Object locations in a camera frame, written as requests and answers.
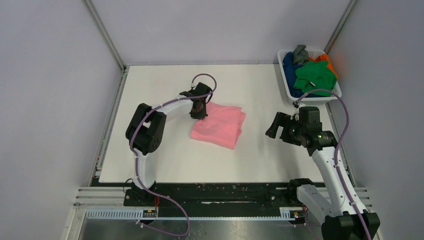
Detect pink t shirt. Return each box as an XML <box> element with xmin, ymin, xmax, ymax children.
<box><xmin>190</xmin><ymin>102</ymin><xmax>246</xmax><ymax>150</ymax></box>

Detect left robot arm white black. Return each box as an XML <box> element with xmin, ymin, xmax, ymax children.
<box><xmin>125</xmin><ymin>82</ymin><xmax>214</xmax><ymax>190</ymax></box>

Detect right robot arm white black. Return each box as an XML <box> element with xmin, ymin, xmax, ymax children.
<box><xmin>265</xmin><ymin>106</ymin><xmax>381</xmax><ymax>240</ymax></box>

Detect green t shirt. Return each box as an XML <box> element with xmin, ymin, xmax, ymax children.
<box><xmin>293</xmin><ymin>60</ymin><xmax>338</xmax><ymax>93</ymax></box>

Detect blue t shirt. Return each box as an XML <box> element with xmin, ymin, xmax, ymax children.
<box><xmin>282</xmin><ymin>52</ymin><xmax>304</xmax><ymax>98</ymax></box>

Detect grey t shirt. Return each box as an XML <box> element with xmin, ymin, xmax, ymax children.
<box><xmin>292</xmin><ymin>44</ymin><xmax>309</xmax><ymax>65</ymax></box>

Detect orange t shirt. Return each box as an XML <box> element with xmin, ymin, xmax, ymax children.
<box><xmin>309</xmin><ymin>53</ymin><xmax>339</xmax><ymax>79</ymax></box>

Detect white plastic laundry basket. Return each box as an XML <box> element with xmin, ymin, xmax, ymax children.
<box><xmin>277</xmin><ymin>48</ymin><xmax>342</xmax><ymax>106</ymax></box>

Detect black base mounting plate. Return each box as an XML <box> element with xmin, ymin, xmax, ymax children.
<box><xmin>123</xmin><ymin>178</ymin><xmax>305</xmax><ymax>213</ymax></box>

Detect white slotted cable duct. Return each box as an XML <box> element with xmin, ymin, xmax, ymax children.
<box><xmin>85</xmin><ymin>207</ymin><xmax>304</xmax><ymax>221</ymax></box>

